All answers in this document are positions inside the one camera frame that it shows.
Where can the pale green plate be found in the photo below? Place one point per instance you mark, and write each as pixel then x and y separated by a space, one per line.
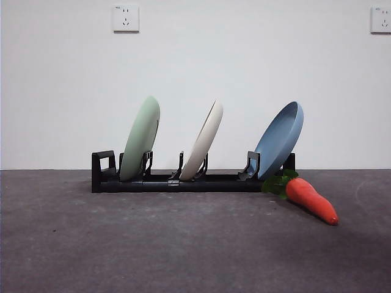
pixel 140 137

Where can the orange carrot with green leaves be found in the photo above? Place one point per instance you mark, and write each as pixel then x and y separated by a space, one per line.
pixel 308 198

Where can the beige plate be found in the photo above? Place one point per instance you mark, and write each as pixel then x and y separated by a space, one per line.
pixel 204 137

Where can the black plate rack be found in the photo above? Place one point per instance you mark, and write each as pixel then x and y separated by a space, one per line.
pixel 189 186

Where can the blue plate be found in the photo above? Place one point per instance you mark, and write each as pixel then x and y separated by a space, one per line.
pixel 278 146

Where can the white wall socket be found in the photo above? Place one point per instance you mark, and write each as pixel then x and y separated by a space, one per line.
pixel 381 19
pixel 126 18

